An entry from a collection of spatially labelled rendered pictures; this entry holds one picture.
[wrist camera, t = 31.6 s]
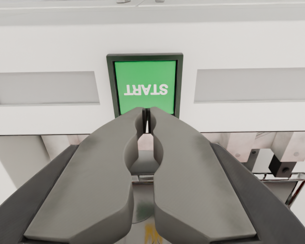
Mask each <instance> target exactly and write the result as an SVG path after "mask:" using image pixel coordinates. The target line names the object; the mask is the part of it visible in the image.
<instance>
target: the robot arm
mask: <svg viewBox="0 0 305 244"><path fill-rule="evenodd" d="M147 121H148V133H151V135H152V136H153V156H154V159H155V160H156V161H157V163H158V164H159V166H160V167H159V168H158V170H157V171H156V172H155V174H154V177H153V184H154V216H155V228H156V231H157V233H158V234H159V235H160V236H161V237H163V238H164V239H166V240H167V241H169V242H170V243H172V244H305V227H304V225H303V224H302V223H301V221H300V220H299V219H298V218H297V217H296V215H295V214H294V213H293V212H292V211H291V210H290V208H289V207H288V206H287V205H286V204H285V203H284V202H283V201H282V200H281V199H280V198H279V197H278V196H277V195H276V194H275V193H274V192H273V191H272V190H271V189H270V188H269V187H268V186H266V185H265V184H264V183H263V182H262V181H261V180H260V179H259V178H257V177H256V176H255V175H254V174H253V173H252V172H251V171H250V170H248V169H247V168H246V167H245V166H244V165H243V164H242V163H241V162H239V161H238V160H237V159H236V158H235V157H234V156H233V155H232V154H230V153H229V152H228V151H227V150H226V149H225V148H224V147H223V146H222V145H220V144H219V143H211V142H210V141H209V140H208V139H207V138H206V137H205V136H204V135H203V134H201V133H200V132H199V131H198V130H196V129H195V128H193V127H192V126H190V125H189V124H187V123H185V122H183V121H182V120H180V119H178V118H176V117H174V116H172V115H171V114H169V113H167V112H165V111H163V110H162V109H160V108H158V107H151V108H144V107H136V108H134V109H132V110H130V111H128V112H126V113H124V114H122V115H120V116H119V117H117V118H115V119H113V120H111V121H109V122H108V123H106V124H104V125H102V126H101V127H99V128H98V129H96V130H95V131H94V132H92V133H91V134H90V135H89V136H87V137H86V138H85V139H84V140H83V141H82V142H80V143H79V144H78V145H72V144H71V145H70V146H69V147H67V148H66V149H65V150H64V151H63V152H61V153H60V154H59V155H58V156H57V157H55V158H54V159H53V160H52V161H51V162H49V163H48V164H47V165H46V166H45V167H43V168H42V169H41V170H40V171H39V172H37V173H36V174H35V175H34V176H33V177H31V178H30V179H29V180H28V181H27V182H26V183H24V184H23V185H22V186H21V187H20V188H18V189H17V190H16V191H15V192H14V193H12V194H11V195H10V196H9V197H8V198H7V199H6V200H5V201H4V202H3V203H2V204H1V205H0V244H114V243H116V242H117V241H119V240H120V239H122V238H123V237H125V236H126V235H127V234H128V233H129V231H130V229H131V226H132V219H133V211H134V196H133V187H132V178H131V173H130V172H129V170H130V168H131V166H132V165H133V163H135V162H136V161H137V159H138V143H137V142H138V140H139V138H140V137H141V136H142V135H143V133H146V127H147Z"/></svg>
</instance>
